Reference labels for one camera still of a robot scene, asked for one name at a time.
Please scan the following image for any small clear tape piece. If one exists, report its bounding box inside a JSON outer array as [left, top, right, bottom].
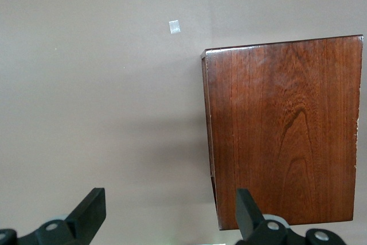
[[168, 20, 181, 34]]

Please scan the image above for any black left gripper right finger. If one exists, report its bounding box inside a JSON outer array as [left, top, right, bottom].
[[235, 188, 290, 245]]

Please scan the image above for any dark brown wooden cabinet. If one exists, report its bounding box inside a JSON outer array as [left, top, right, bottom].
[[200, 34, 364, 231]]

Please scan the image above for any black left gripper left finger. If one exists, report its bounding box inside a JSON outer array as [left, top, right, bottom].
[[17, 187, 107, 245]]

